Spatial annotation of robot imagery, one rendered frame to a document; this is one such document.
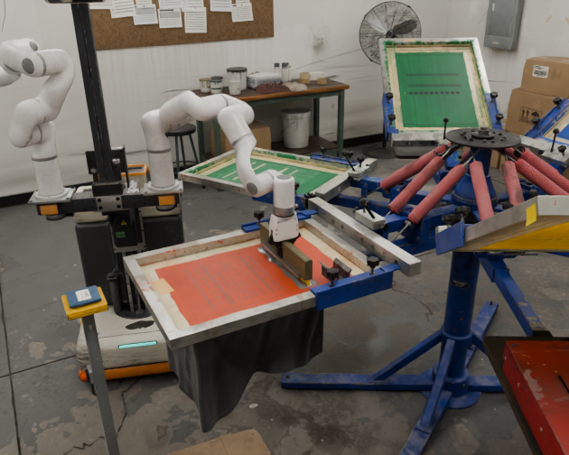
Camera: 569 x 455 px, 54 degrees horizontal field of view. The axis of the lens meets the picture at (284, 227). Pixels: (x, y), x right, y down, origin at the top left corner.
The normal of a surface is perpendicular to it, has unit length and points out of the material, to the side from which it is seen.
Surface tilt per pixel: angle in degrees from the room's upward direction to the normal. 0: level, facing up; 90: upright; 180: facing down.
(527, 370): 0
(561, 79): 89
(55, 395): 0
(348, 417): 0
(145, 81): 90
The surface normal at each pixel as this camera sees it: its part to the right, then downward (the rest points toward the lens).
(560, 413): -0.01, -0.91
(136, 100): 0.47, 0.37
